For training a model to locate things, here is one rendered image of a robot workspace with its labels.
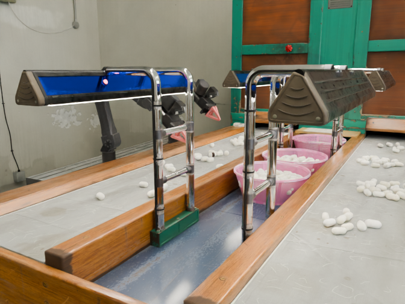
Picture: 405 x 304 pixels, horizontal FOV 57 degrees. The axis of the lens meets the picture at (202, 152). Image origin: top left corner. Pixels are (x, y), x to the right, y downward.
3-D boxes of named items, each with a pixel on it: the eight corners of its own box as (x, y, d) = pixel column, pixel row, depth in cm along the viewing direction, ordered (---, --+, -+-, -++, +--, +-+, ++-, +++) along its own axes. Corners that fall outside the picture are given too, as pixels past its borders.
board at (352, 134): (295, 133, 212) (295, 130, 212) (302, 129, 225) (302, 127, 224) (357, 137, 196) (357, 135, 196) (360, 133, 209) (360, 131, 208)
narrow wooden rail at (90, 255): (47, 300, 75) (43, 250, 73) (297, 146, 229) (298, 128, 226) (66, 308, 73) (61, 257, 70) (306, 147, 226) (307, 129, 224)
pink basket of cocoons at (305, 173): (220, 199, 128) (220, 173, 126) (250, 180, 150) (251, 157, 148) (296, 215, 115) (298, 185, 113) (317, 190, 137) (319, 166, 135)
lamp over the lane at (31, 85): (14, 105, 78) (10, 70, 77) (177, 91, 131) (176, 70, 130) (38, 106, 75) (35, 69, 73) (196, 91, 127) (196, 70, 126)
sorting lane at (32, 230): (-39, 238, 88) (-41, 230, 88) (252, 132, 242) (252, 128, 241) (44, 271, 74) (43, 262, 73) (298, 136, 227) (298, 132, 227)
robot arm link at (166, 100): (182, 100, 165) (163, 81, 165) (176, 101, 157) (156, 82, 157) (166, 119, 168) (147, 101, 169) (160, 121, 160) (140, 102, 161)
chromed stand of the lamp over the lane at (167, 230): (103, 232, 102) (93, 66, 93) (148, 209, 119) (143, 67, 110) (159, 248, 93) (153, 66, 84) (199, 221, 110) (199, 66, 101)
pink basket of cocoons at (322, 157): (261, 184, 145) (262, 160, 143) (261, 167, 171) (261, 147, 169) (331, 187, 142) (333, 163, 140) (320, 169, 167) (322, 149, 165)
